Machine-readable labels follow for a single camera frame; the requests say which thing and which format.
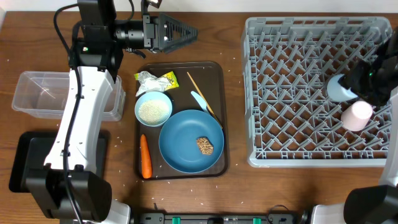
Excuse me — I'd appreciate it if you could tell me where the light blue plastic cup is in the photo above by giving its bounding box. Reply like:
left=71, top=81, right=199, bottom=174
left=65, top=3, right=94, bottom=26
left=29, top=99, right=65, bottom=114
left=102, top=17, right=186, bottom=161
left=326, top=74, right=358, bottom=102

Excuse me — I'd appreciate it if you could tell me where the pink plastic cup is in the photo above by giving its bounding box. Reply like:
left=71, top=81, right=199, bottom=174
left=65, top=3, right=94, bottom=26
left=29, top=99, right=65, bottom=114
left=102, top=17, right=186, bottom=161
left=341, top=101, right=373, bottom=131

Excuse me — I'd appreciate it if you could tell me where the dark blue plate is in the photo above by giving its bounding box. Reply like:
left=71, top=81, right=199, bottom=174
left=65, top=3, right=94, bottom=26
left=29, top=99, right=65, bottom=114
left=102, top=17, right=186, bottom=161
left=159, top=110, right=225, bottom=174

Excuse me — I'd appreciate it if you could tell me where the brown food scrap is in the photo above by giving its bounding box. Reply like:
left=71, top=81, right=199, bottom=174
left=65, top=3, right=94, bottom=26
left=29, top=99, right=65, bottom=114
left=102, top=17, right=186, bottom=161
left=197, top=137, right=214, bottom=156

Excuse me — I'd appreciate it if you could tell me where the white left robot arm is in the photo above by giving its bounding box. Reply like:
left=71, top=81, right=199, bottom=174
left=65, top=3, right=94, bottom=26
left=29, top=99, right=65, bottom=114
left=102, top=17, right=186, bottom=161
left=25, top=0, right=198, bottom=223

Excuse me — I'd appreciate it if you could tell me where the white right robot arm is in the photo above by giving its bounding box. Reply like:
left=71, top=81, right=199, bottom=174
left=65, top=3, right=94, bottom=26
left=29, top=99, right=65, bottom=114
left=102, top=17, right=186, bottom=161
left=307, top=29, right=397, bottom=224

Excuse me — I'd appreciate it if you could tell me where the grey dishwasher rack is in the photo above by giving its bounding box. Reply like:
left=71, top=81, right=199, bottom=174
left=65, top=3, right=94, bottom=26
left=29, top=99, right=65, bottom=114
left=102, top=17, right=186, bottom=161
left=241, top=16, right=393, bottom=168

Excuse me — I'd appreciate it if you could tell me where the black waste tray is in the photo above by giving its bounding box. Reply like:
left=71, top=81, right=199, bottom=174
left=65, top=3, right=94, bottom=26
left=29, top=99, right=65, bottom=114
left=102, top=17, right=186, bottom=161
left=9, top=131, right=110, bottom=193

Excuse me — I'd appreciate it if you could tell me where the crumpled yellow foil wrapper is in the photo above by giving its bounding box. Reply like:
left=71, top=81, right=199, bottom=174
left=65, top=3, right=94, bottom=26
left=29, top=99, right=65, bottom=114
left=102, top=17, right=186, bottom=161
left=134, top=71, right=179, bottom=96

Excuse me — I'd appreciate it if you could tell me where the wooden chopstick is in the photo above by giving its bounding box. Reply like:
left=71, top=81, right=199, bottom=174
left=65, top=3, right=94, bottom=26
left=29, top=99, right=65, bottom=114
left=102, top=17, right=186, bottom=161
left=187, top=72, right=223, bottom=129

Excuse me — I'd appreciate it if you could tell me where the light blue plastic knife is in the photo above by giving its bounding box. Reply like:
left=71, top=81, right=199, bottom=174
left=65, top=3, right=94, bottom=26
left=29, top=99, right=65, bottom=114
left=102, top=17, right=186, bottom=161
left=191, top=91, right=210, bottom=114

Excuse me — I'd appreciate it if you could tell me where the light blue rice bowl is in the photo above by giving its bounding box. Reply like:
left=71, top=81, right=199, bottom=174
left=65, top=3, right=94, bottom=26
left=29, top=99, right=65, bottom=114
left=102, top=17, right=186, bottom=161
left=134, top=91, right=172, bottom=127

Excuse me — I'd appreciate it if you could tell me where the dark brown serving tray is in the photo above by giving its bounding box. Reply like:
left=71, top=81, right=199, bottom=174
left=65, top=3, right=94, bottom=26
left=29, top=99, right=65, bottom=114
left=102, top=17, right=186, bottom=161
left=135, top=62, right=228, bottom=180

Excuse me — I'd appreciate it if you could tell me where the orange carrot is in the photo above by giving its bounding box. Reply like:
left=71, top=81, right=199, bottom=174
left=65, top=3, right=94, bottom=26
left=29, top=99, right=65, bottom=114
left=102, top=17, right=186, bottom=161
left=140, top=134, right=152, bottom=179

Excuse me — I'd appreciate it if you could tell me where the clear plastic bin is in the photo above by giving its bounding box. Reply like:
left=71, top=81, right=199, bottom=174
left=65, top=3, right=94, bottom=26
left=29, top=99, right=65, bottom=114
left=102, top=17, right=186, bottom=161
left=12, top=71, right=126, bottom=121

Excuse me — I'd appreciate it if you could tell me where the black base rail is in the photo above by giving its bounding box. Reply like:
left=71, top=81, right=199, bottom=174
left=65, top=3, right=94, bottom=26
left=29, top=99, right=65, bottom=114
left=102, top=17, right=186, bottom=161
left=131, top=213, right=296, bottom=224

